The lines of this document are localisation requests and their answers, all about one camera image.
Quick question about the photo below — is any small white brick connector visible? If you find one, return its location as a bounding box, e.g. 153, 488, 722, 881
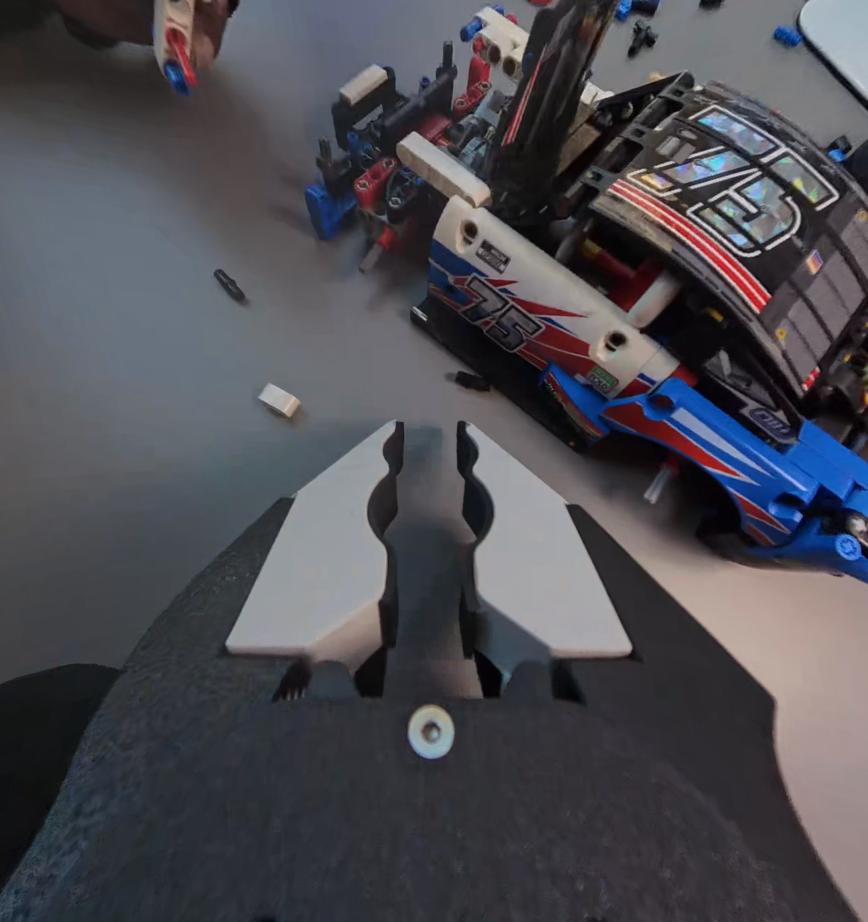
257, 383, 303, 420

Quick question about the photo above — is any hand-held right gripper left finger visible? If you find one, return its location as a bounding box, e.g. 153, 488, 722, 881
225, 420, 406, 696

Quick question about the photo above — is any person's left hand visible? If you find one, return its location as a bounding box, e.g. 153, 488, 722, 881
192, 0, 242, 67

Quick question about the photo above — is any white rounded tray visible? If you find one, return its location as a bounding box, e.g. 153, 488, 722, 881
797, 0, 868, 121

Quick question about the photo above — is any brick-built toy race car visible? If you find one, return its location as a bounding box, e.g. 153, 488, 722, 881
304, 0, 868, 588

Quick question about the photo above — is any grey desk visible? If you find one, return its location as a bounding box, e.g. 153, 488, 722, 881
0, 0, 868, 922

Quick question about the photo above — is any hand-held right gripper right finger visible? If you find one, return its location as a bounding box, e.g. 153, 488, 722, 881
455, 421, 634, 696

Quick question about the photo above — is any white brick beam with pins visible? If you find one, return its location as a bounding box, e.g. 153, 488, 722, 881
151, 0, 199, 97

